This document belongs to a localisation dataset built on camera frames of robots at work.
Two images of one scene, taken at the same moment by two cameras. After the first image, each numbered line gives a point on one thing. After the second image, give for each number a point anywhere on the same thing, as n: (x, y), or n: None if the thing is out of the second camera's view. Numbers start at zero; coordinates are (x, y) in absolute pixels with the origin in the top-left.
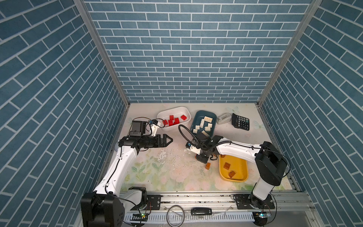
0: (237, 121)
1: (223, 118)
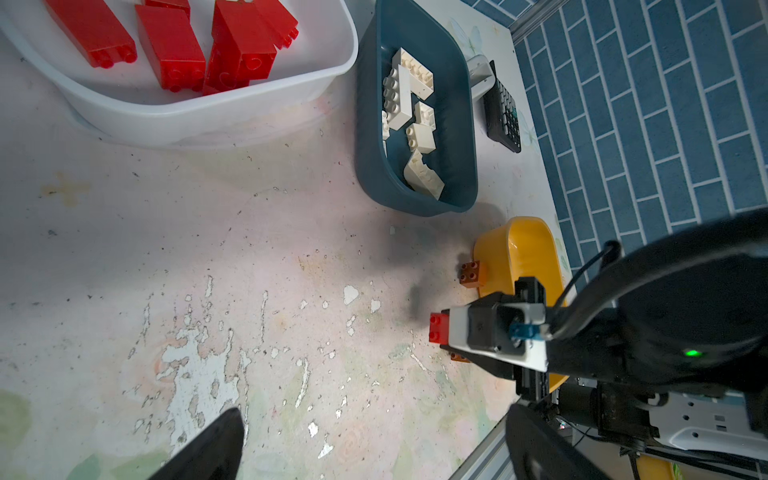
0: (502, 117)
1: (481, 76)
